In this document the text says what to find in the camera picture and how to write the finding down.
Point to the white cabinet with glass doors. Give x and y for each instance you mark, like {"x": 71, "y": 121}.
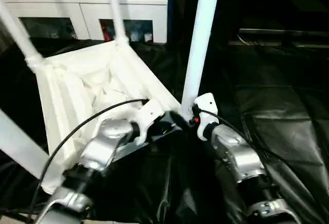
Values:
{"x": 144, "y": 10}

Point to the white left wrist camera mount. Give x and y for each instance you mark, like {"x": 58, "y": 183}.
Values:
{"x": 151, "y": 111}

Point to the black plastic mat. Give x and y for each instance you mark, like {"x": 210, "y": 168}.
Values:
{"x": 270, "y": 105}

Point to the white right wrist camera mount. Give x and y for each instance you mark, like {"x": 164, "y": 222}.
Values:
{"x": 208, "y": 103}

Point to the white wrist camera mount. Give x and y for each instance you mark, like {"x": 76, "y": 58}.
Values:
{"x": 151, "y": 111}
{"x": 208, "y": 103}

